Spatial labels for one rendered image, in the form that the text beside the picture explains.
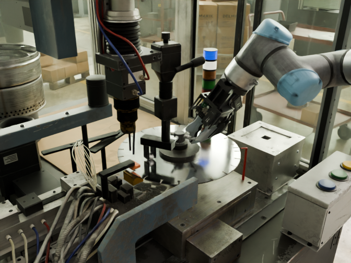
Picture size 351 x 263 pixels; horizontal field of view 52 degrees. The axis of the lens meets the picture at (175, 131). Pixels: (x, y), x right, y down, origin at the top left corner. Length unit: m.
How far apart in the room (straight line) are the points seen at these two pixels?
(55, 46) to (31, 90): 0.58
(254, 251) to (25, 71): 0.95
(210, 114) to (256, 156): 0.34
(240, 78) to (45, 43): 0.44
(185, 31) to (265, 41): 0.74
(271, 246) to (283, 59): 0.49
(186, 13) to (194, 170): 0.76
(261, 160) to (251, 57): 0.42
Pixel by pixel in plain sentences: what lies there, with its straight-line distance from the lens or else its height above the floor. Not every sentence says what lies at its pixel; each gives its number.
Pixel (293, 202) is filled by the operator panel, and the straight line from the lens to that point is 1.00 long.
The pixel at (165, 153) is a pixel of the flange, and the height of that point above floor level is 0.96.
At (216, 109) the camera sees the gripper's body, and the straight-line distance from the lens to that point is 0.84.
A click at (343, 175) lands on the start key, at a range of 1.06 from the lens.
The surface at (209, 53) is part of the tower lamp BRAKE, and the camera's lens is 1.17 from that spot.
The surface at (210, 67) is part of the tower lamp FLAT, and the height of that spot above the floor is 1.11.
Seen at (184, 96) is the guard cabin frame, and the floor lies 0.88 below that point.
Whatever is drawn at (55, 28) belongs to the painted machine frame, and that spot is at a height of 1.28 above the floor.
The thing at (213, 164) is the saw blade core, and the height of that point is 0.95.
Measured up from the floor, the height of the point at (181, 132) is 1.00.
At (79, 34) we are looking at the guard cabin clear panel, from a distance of 1.96.
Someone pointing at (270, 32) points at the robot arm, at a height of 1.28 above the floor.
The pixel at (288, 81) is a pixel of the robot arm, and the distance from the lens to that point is 0.74.
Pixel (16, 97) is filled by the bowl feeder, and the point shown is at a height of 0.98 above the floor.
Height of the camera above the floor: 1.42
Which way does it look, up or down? 26 degrees down
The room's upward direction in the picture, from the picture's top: 1 degrees clockwise
